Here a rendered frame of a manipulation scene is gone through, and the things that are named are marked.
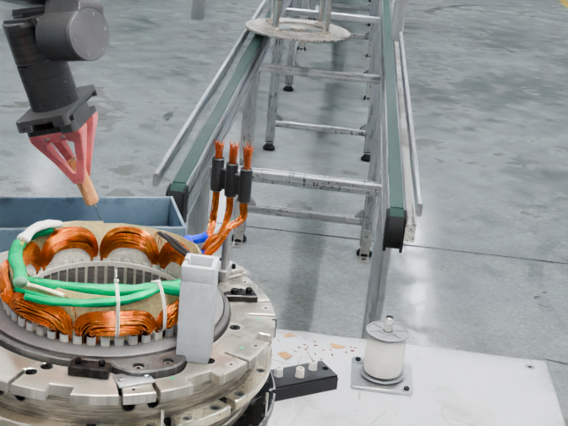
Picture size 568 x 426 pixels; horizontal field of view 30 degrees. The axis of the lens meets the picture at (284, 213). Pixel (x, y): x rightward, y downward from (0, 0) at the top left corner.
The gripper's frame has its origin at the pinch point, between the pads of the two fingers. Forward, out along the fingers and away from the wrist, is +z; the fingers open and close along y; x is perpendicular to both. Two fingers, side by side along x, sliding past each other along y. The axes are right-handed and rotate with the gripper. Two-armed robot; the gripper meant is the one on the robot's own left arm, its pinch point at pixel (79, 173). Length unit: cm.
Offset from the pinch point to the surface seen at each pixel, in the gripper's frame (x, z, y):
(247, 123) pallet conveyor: 51, 81, 244
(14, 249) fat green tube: -7.4, -5.7, -31.9
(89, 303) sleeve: -15.9, -2.6, -38.1
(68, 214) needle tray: 5.0, 6.4, 3.4
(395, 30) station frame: -3, 69, 289
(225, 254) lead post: -21.9, 3.8, -19.5
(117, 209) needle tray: -0.3, 7.7, 5.9
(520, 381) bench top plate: -45, 53, 25
